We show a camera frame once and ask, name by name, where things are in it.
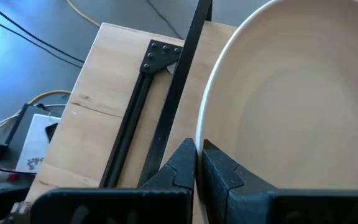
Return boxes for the pale grey plate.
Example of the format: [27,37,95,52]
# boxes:
[195,0,358,224]

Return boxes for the wooden shelf black legs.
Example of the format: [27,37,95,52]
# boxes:
[137,0,213,188]

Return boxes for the black aluminium table frame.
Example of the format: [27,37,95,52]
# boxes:
[99,39,183,189]

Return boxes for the white printed box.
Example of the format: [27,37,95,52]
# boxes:
[15,113,62,174]

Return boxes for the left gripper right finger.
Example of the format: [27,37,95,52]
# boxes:
[201,139,358,224]

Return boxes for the thin black cable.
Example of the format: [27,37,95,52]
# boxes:
[0,0,86,64]
[0,11,84,68]

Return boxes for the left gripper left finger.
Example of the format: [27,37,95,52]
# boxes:
[30,138,198,224]

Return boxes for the yellow cable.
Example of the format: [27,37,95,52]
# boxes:
[65,0,101,28]
[0,89,73,138]

